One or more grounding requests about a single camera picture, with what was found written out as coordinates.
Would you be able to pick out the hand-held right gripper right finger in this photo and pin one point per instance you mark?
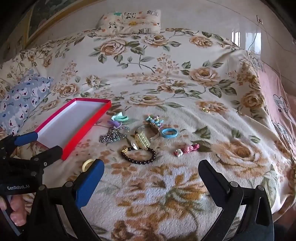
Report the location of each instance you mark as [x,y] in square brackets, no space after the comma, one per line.
[208,173]

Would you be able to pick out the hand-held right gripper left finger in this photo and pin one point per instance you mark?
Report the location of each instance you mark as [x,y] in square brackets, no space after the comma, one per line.
[91,183]

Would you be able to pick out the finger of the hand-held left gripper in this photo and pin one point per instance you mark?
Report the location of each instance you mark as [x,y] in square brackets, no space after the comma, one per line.
[25,138]
[49,154]

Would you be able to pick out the pink hair clip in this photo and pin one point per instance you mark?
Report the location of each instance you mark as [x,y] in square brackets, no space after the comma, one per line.
[187,148]

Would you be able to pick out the red shallow box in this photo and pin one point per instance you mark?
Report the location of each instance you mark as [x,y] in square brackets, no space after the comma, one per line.
[69,125]

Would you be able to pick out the gold claw hair clip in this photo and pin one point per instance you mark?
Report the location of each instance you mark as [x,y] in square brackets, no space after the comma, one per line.
[141,140]

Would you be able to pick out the gold bangle watch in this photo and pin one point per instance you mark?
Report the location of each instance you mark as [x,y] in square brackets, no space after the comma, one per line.
[153,128]

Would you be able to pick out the colourful beaded hair clip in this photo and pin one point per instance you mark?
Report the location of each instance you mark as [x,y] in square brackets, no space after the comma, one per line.
[154,121]

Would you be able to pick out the person's left hand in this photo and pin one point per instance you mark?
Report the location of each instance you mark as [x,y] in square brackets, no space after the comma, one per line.
[17,208]

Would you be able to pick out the blue bear print pillow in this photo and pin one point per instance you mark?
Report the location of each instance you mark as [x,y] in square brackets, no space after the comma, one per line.
[23,99]

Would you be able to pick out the floral blanket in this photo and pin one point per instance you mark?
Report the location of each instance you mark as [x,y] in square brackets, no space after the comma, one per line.
[161,81]

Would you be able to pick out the pink heart print sheet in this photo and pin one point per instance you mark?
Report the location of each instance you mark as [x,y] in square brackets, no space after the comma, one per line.
[277,92]

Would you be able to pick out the gold framed picture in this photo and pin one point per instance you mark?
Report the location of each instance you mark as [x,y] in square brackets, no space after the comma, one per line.
[46,14]

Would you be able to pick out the panda print pillow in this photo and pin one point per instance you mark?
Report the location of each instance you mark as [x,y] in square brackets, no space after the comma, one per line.
[129,23]

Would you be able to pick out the wall socket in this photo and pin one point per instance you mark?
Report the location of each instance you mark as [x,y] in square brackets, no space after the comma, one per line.
[260,20]

